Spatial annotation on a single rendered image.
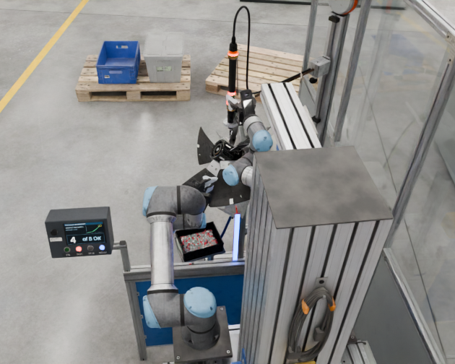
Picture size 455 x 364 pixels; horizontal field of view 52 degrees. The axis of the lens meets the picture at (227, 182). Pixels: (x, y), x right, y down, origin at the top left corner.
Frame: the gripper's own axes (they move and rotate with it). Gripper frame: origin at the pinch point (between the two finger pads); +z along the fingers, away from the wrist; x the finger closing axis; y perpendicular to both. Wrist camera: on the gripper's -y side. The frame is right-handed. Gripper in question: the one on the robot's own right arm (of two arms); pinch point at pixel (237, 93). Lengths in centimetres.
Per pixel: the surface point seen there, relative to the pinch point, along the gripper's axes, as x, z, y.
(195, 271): -26, -26, 82
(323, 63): 57, 31, 8
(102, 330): -81, 7, 166
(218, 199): -11, -12, 50
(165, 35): 22, 324, 119
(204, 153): -5, 38, 61
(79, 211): -74, -12, 42
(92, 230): -70, -21, 45
